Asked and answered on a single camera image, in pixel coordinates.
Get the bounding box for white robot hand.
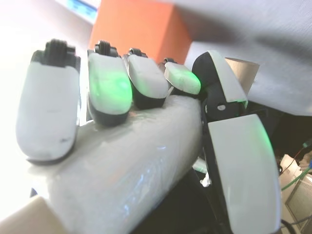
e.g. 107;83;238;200
15;39;282;234

